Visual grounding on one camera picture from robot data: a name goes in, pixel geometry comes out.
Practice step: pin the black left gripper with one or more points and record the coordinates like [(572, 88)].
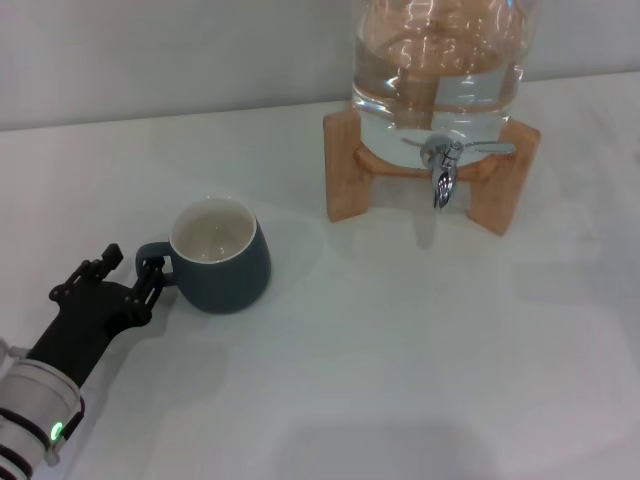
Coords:
[(85, 325)]

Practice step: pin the chrome faucet with lever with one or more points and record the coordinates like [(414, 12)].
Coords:
[(442, 187)]

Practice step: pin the wooden jar stand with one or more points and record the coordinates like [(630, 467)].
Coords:
[(345, 165)]

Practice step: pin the glass water jar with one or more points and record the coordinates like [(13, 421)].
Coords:
[(440, 75)]

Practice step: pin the dark cup with white inside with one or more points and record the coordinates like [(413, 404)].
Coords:
[(230, 282)]

